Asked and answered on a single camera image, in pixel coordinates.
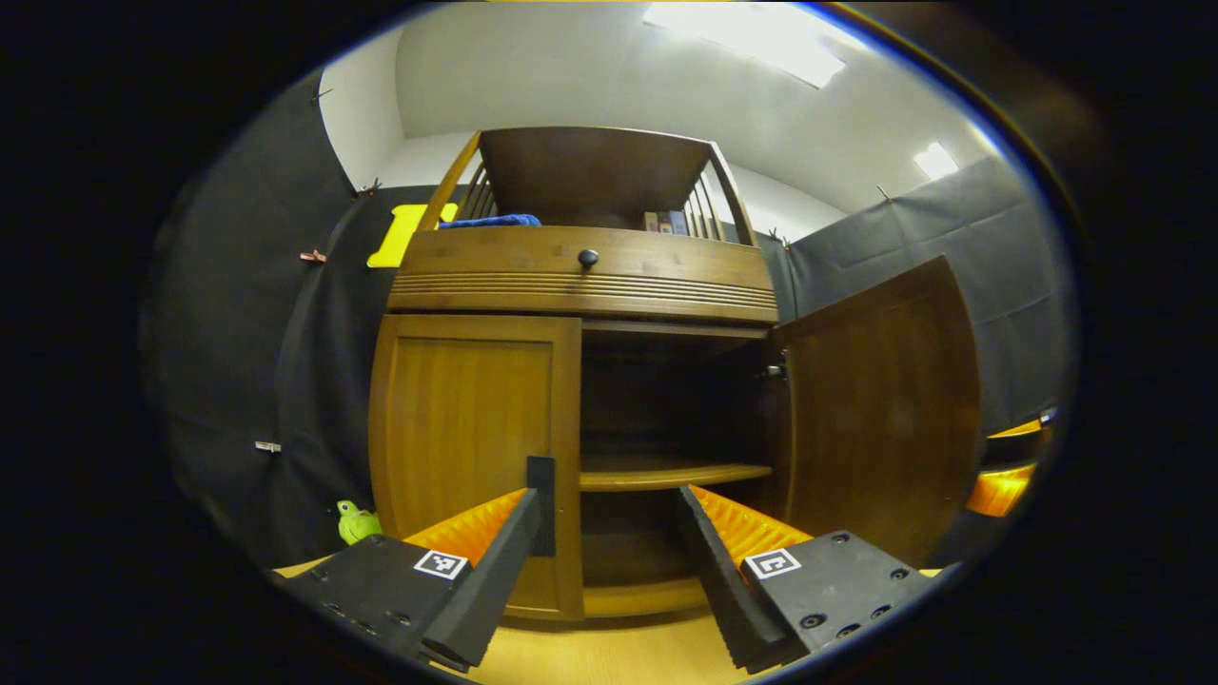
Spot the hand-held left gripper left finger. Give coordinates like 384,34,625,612
269,488,541,670

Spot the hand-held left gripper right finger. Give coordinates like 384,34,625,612
678,484,938,675

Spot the wooden shoe cabinet door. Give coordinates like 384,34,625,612
766,255,983,569
369,314,583,621

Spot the wooden double-door shoe cabinet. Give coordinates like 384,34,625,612
368,127,781,624

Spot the wooden inner shelf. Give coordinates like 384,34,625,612
580,455,774,493

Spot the green frog plush toy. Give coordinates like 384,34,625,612
337,500,383,545

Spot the small ceiling light panel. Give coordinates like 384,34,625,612
913,141,960,182

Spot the wooden drawer with black knob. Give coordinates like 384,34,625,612
387,225,779,324

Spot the black backdrop cloth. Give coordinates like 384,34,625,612
143,71,1076,572

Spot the large ceiling light panel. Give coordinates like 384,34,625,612
642,2,846,89

